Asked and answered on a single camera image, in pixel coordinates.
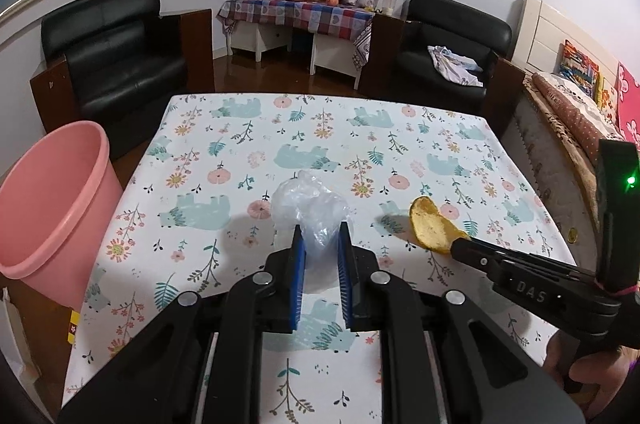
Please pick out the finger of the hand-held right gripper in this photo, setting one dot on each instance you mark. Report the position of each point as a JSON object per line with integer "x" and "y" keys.
{"x": 480, "y": 256}

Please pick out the black armchair with wooden sides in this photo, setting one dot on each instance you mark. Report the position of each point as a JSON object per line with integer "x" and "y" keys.
{"x": 450, "y": 24}
{"x": 120, "y": 64}

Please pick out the yellow printed box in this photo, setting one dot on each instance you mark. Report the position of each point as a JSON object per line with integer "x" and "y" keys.
{"x": 74, "y": 326}

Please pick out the bed with patterned bedding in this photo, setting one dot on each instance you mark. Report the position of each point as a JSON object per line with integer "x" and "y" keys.
{"x": 570, "y": 124}

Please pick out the pink plastic bucket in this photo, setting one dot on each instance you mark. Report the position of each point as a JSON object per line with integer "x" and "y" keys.
{"x": 55, "y": 204}

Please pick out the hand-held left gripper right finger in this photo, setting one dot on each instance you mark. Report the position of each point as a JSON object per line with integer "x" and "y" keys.
{"x": 344, "y": 279}

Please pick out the clear plastic bag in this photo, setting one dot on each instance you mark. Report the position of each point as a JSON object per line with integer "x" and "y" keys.
{"x": 312, "y": 209}

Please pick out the cream wooden headboard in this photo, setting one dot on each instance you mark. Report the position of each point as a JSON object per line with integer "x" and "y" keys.
{"x": 542, "y": 34}

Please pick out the white side table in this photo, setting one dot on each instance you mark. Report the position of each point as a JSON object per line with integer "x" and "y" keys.
{"x": 267, "y": 39}

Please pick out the striped colourful pillow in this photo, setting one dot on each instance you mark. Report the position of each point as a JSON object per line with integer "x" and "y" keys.
{"x": 577, "y": 67}

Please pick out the yellow orange peel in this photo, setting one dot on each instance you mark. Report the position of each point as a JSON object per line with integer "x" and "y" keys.
{"x": 430, "y": 224}

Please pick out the white table, checkered cloth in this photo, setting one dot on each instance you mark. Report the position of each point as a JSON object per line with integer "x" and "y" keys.
{"x": 300, "y": 12}

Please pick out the cup with straw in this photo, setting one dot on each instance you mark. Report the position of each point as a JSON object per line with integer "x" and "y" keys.
{"x": 389, "y": 2}

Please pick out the pink flower pillow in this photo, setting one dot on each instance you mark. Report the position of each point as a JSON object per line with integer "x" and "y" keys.
{"x": 629, "y": 104}

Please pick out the pale printed cloth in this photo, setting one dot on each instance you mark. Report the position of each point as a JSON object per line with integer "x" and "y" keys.
{"x": 455, "y": 67}

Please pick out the person's right hand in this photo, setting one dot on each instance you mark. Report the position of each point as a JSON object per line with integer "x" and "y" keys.
{"x": 605, "y": 379}

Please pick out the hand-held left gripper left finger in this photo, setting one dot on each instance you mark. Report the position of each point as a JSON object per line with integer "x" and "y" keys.
{"x": 298, "y": 279}

